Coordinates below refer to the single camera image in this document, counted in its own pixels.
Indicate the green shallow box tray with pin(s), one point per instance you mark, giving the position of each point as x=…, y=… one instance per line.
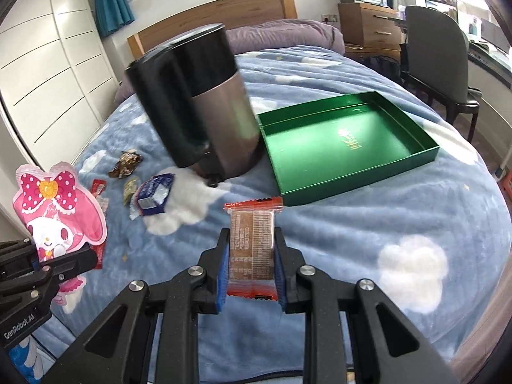
x=322, y=148

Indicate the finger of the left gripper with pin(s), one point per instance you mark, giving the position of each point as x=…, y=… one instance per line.
x=71, y=265

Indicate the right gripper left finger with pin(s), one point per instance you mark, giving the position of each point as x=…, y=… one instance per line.
x=116, y=347

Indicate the white desk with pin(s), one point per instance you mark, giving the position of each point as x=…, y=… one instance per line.
x=494, y=62

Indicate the dark grey chair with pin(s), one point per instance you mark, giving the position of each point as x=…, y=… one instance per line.
x=437, y=63

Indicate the blue white snack packet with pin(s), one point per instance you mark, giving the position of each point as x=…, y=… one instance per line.
x=151, y=197

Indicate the pink My Melody snack bag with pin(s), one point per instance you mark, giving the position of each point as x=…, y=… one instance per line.
x=59, y=213

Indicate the orange biscuit snack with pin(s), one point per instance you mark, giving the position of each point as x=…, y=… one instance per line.
x=251, y=255

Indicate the wooden headboard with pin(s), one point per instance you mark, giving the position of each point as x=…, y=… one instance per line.
x=232, y=13

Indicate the olive green small snack packet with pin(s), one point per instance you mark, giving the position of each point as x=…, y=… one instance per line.
x=129, y=189

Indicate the brown crumpled snack wrapper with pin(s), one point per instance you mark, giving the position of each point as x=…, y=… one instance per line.
x=127, y=163

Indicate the white wardrobe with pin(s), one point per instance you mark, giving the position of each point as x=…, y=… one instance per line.
x=57, y=82

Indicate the teal curtain left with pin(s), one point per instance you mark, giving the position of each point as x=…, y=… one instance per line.
x=112, y=15

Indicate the red white konjac snack pouch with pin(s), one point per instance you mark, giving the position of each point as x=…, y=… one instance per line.
x=98, y=189

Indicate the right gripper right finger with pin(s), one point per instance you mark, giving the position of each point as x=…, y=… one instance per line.
x=352, y=326

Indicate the black steel pedal bin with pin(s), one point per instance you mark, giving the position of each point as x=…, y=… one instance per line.
x=192, y=91

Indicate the blue cloud pattern blanket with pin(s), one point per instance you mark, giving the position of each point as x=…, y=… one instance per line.
x=435, y=239

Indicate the purple pillow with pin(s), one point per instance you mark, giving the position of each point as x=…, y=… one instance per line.
x=271, y=53

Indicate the wooden drawer cabinet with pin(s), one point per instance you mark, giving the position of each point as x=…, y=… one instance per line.
x=370, y=30

